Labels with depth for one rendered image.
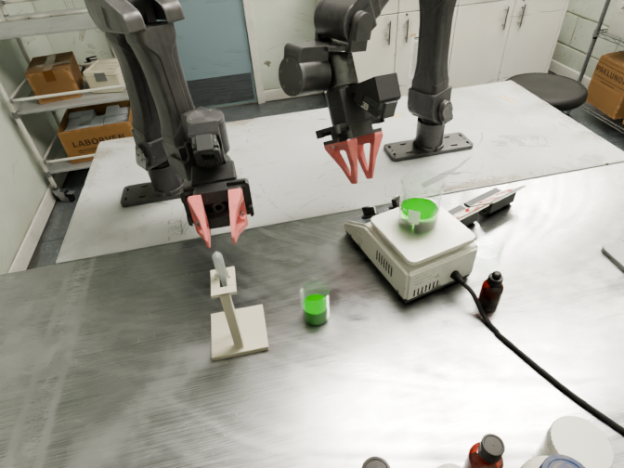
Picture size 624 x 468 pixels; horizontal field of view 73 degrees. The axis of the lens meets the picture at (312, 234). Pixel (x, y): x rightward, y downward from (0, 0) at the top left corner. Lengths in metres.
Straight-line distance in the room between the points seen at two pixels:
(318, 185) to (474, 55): 2.63
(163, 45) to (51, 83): 2.01
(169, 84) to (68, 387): 0.46
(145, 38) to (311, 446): 0.59
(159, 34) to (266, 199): 0.37
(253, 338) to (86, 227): 0.46
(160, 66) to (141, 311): 0.38
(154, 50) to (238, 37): 2.78
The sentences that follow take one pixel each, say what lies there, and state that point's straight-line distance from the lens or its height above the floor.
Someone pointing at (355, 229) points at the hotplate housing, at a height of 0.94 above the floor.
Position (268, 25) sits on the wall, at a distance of 3.49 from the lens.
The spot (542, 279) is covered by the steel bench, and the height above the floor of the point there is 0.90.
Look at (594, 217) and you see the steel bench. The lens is 0.94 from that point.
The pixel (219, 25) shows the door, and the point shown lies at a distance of 3.45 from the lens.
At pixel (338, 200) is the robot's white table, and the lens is 0.87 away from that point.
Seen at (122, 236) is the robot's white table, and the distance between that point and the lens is 0.90.
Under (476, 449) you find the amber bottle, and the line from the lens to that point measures 0.51.
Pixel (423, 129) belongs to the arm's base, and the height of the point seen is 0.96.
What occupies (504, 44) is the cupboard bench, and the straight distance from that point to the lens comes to 3.54.
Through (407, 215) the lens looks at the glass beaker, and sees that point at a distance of 0.64.
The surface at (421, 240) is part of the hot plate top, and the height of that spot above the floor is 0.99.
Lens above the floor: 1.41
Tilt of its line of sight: 41 degrees down
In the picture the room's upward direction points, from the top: 5 degrees counter-clockwise
